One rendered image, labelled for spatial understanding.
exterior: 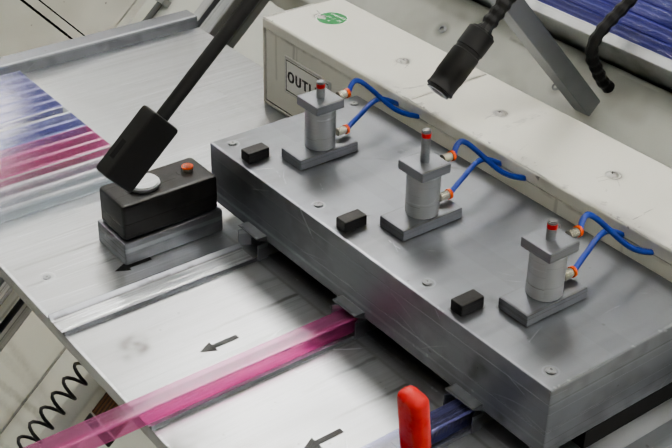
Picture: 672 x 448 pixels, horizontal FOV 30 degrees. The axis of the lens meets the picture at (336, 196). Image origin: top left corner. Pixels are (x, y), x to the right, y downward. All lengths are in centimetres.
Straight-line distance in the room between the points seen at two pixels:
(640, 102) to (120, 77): 47
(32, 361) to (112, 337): 267
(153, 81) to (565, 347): 54
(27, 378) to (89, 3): 159
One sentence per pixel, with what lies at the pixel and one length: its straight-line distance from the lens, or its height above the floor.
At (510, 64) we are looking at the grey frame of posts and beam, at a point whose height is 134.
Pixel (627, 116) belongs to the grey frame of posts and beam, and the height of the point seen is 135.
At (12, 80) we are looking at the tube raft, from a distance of 113.
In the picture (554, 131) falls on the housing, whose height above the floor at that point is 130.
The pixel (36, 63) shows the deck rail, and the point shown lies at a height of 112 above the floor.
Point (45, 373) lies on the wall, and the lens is 344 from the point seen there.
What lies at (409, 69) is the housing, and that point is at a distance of 97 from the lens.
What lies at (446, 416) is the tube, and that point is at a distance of 74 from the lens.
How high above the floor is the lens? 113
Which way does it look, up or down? 2 degrees up
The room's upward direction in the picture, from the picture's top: 37 degrees clockwise
